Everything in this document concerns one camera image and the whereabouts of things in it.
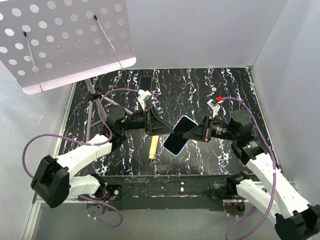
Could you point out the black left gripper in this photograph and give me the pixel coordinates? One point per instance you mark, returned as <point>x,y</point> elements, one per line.
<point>155,125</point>

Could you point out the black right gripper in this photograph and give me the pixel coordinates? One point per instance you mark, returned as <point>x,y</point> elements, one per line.
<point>200,132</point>

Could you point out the light blue phone case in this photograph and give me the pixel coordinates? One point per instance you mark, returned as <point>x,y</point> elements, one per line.
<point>191,120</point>

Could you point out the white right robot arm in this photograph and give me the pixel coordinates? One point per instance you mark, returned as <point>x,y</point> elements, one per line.
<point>293,217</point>

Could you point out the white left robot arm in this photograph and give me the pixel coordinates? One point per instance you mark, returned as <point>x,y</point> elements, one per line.
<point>55,179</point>

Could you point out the spare phone in blue case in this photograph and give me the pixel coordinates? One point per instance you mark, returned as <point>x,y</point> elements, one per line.
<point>145,83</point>

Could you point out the white perforated music stand desk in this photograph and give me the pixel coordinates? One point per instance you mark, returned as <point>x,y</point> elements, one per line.
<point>46,44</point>

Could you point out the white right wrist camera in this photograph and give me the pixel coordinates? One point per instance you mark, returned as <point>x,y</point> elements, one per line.
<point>215,106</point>

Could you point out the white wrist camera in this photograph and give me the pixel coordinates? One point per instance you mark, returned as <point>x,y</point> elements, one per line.
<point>143,96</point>
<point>215,106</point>

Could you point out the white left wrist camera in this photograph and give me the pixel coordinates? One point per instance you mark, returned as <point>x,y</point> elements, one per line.
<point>143,96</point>

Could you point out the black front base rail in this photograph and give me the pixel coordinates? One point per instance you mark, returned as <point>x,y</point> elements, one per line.
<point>172,192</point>

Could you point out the aluminium frame rail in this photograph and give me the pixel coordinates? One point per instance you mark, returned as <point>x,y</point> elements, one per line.
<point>37,203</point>

